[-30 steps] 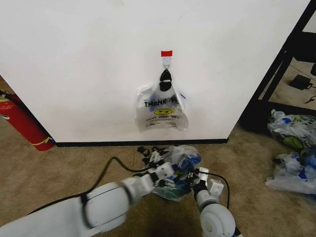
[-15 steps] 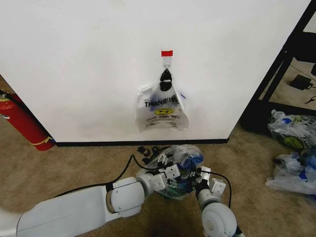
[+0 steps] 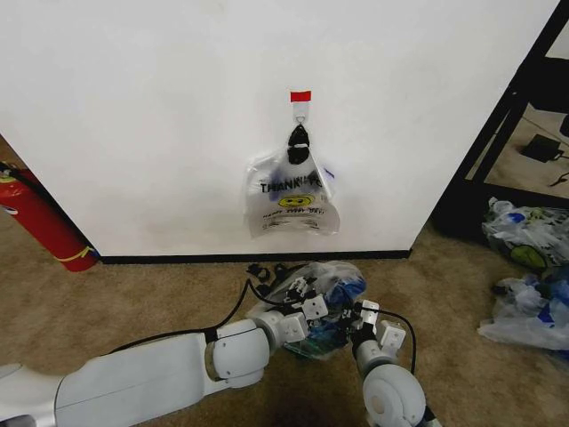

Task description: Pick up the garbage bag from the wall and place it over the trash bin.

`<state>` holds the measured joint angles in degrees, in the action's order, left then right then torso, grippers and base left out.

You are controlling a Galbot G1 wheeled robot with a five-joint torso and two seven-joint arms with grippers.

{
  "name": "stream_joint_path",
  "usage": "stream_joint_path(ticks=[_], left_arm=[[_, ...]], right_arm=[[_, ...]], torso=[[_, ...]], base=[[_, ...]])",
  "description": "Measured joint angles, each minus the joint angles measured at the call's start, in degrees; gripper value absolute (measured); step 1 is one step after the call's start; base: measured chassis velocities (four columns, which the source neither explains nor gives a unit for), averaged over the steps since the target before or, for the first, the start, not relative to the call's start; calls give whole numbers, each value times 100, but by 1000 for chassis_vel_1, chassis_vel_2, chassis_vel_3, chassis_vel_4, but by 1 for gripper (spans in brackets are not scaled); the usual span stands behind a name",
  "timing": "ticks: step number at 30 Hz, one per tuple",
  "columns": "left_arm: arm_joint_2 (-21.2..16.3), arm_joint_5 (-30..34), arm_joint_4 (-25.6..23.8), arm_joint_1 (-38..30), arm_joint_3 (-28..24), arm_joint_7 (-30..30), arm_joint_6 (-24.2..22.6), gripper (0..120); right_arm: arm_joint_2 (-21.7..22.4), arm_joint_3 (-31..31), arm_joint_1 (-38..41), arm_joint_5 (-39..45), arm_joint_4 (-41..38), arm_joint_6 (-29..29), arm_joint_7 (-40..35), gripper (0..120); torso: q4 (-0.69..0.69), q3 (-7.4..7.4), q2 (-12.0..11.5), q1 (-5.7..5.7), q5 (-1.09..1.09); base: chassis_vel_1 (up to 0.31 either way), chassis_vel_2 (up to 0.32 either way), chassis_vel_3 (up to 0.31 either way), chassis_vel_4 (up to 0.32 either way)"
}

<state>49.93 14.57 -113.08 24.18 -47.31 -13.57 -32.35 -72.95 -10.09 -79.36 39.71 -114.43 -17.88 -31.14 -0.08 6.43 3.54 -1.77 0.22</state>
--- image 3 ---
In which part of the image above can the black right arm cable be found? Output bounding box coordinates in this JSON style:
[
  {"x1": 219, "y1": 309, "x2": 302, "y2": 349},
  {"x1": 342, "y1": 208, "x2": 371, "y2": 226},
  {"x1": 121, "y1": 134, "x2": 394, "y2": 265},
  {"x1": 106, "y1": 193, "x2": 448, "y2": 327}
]
[{"x1": 377, "y1": 308, "x2": 420, "y2": 375}]

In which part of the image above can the black baseboard strip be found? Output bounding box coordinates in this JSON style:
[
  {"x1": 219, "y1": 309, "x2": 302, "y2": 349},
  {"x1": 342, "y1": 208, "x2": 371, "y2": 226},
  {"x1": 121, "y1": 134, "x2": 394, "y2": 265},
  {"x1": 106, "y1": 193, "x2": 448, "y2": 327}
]
[{"x1": 94, "y1": 250, "x2": 411, "y2": 265}]

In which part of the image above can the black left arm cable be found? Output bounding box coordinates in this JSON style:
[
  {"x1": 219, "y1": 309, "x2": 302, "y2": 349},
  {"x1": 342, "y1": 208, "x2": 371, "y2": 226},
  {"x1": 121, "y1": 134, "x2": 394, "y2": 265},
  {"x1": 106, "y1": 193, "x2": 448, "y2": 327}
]
[{"x1": 205, "y1": 271, "x2": 286, "y2": 344}]

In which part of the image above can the black metal shelf frame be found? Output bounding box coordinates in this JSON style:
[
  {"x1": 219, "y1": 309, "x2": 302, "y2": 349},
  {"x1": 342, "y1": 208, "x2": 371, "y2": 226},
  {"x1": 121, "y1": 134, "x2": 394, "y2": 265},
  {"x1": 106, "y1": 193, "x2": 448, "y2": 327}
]
[{"x1": 428, "y1": 0, "x2": 569, "y2": 238}]

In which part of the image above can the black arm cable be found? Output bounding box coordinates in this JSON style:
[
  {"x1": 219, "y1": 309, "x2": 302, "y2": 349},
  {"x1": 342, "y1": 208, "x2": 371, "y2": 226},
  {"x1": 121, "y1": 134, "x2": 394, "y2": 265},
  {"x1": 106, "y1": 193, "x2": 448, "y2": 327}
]
[
  {"x1": 205, "y1": 271, "x2": 286, "y2": 344},
  {"x1": 377, "y1": 308, "x2": 420, "y2": 375}
]

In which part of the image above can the crumpled white blue plastic bag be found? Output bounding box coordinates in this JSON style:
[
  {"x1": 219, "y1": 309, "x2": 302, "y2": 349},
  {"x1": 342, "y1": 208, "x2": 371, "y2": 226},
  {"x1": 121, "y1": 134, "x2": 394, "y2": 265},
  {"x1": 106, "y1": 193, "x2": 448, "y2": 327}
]
[{"x1": 477, "y1": 272, "x2": 569, "y2": 352}]

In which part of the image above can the white wall hook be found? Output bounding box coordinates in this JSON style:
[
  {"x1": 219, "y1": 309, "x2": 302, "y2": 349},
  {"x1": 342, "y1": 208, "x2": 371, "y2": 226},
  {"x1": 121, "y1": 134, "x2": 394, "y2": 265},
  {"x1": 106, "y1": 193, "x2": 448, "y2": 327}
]
[{"x1": 291, "y1": 100, "x2": 312, "y2": 125}]

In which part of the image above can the red fire extinguisher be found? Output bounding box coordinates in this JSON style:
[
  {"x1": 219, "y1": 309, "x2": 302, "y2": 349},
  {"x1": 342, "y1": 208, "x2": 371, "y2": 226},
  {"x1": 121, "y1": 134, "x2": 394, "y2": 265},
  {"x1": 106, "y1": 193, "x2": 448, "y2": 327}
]
[{"x1": 0, "y1": 160, "x2": 100, "y2": 274}]

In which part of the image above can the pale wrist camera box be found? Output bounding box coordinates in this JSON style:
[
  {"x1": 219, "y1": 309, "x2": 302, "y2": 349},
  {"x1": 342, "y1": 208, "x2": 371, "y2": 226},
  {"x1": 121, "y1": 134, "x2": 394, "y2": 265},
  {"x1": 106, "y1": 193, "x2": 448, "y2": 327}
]
[
  {"x1": 359, "y1": 299, "x2": 381, "y2": 326},
  {"x1": 301, "y1": 295, "x2": 329, "y2": 320}
]

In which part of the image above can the plastic bag with green face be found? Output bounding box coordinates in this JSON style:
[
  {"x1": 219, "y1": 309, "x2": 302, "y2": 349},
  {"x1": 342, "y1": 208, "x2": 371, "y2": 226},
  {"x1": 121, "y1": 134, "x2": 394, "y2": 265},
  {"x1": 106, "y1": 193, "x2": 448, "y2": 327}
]
[{"x1": 481, "y1": 197, "x2": 569, "y2": 275}]

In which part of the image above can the clear thank you garbage bag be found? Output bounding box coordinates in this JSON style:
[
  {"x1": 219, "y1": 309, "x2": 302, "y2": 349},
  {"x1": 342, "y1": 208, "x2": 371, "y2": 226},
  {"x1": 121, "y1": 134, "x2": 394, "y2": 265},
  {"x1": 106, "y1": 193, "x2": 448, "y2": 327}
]
[{"x1": 243, "y1": 123, "x2": 342, "y2": 240}]

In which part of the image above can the crumpled clear blue plastic bag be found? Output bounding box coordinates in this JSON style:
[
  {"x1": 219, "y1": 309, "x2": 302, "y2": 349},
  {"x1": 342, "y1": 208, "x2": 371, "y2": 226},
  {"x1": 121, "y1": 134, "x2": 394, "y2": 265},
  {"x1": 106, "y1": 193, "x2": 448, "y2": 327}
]
[{"x1": 251, "y1": 261, "x2": 371, "y2": 348}]

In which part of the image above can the black power adapter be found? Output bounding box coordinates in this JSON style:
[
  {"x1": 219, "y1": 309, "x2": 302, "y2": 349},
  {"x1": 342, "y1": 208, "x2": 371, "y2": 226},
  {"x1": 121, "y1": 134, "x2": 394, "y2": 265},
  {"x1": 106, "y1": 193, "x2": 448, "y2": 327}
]
[{"x1": 521, "y1": 133, "x2": 565, "y2": 164}]

